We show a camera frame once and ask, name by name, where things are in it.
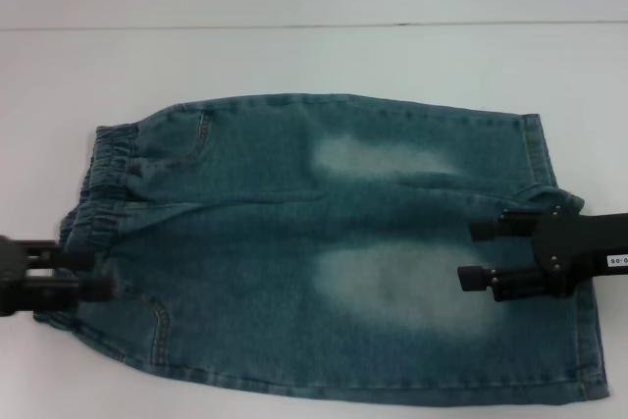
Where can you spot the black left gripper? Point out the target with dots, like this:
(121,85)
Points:
(12,277)

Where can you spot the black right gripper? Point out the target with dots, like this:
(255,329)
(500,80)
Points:
(579,247)

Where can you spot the blue denim shorts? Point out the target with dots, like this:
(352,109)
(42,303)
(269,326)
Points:
(275,223)

